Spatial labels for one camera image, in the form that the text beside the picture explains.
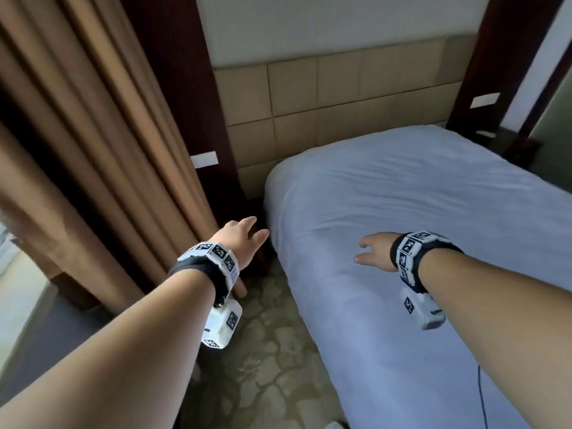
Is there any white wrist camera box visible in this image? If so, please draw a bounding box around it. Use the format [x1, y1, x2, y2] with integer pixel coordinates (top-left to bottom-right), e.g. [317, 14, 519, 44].
[201, 299, 244, 351]
[399, 286, 447, 331]

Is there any beige padded headboard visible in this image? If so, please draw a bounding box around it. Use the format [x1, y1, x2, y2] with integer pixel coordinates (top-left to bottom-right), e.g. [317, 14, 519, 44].
[212, 34, 479, 202]

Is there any person's left hand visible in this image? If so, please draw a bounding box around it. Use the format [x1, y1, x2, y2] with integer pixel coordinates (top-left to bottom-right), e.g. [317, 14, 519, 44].
[209, 216, 271, 271]

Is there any person's left forearm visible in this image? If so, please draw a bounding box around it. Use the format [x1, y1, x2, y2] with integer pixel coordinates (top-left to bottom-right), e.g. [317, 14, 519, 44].
[0, 267, 220, 429]

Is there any person's right hand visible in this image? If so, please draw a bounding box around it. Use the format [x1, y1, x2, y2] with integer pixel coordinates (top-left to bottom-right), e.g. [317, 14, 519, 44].
[354, 232, 398, 270]

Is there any brown curtain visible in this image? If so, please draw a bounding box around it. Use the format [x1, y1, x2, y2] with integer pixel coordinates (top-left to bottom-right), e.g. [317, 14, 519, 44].
[0, 0, 249, 310]

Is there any person's right forearm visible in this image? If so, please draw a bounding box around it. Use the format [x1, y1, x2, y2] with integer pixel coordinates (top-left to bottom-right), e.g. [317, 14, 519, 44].
[418, 250, 572, 429]

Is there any white wall switch plate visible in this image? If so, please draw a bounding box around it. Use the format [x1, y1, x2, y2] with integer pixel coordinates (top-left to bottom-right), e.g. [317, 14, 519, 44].
[471, 92, 501, 109]
[191, 151, 219, 169]

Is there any bed with white sheet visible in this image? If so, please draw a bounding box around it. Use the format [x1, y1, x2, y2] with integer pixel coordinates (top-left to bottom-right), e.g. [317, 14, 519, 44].
[263, 124, 572, 429]

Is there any dark wooden wall panel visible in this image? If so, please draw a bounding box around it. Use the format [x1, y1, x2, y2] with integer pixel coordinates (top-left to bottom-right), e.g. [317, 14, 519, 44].
[446, 0, 568, 144]
[118, 0, 271, 275]

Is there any black white marker wristband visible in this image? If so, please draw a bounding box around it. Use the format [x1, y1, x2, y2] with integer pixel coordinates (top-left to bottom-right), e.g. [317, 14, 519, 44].
[390, 231, 464, 293]
[168, 241, 242, 309]

